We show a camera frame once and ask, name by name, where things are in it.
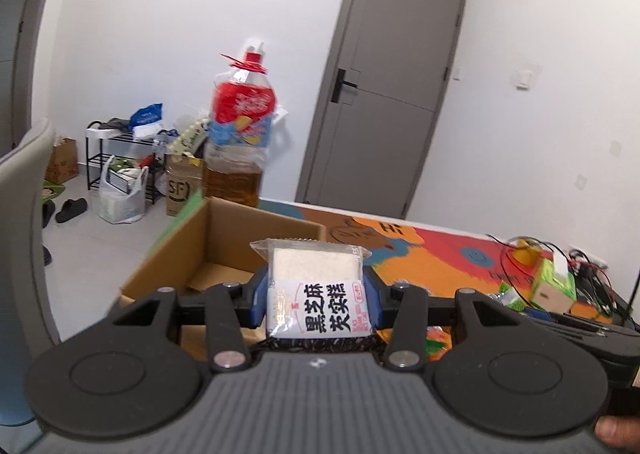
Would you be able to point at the blue plastic bag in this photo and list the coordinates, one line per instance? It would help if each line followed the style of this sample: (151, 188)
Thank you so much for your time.
(146, 115)

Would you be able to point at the white light switch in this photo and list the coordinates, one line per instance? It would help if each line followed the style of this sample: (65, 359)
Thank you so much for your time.
(524, 79)

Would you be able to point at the small brown cardboard box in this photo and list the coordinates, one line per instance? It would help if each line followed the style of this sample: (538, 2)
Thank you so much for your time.
(62, 162)

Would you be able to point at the small white wall switch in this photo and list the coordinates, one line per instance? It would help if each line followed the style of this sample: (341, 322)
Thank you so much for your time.
(456, 74)

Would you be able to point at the green tissue box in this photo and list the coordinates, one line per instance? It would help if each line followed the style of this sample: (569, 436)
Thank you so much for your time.
(552, 284)

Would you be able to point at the green floor mat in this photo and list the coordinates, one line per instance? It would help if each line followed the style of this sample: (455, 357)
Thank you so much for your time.
(50, 191)

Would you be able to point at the orange snack packet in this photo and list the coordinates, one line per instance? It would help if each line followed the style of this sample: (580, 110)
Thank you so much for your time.
(436, 341)

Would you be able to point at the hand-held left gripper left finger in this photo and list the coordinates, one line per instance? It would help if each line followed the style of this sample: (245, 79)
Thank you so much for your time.
(258, 301)

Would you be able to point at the white plastic bag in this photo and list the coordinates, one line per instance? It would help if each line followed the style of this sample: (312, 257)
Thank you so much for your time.
(120, 199)

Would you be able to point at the grey doorway frame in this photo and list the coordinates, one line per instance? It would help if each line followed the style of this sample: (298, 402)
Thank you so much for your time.
(35, 34)

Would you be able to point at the large iced tea bottle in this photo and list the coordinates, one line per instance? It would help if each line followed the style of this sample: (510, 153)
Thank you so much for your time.
(242, 134)

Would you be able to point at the green snack packet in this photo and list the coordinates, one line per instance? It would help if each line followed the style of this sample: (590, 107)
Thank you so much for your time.
(512, 296)

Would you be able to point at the person's right hand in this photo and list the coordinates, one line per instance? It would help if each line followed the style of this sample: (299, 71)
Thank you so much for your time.
(617, 433)

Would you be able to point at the printed cardboard box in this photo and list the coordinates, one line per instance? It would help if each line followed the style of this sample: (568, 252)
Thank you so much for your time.
(182, 186)

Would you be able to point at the colourful cartoon table mat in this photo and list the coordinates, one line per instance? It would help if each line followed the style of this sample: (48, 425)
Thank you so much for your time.
(440, 259)

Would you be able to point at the white sesame cake packet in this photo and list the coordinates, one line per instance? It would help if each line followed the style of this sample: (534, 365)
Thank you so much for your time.
(315, 284)

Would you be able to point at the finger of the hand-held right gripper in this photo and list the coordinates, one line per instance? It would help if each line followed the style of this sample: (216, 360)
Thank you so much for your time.
(565, 321)

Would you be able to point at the grey chair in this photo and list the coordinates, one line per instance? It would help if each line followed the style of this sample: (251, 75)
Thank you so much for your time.
(25, 214)

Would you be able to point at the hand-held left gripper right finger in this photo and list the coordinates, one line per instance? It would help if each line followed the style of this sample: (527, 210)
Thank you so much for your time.
(372, 301)

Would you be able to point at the black slipper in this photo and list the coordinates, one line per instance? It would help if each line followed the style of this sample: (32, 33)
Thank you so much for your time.
(72, 209)

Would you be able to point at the grey door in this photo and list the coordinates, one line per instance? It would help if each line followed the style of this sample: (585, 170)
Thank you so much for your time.
(385, 99)

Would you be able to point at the black shoe rack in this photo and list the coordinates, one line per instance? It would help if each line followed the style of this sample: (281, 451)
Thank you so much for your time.
(97, 132)

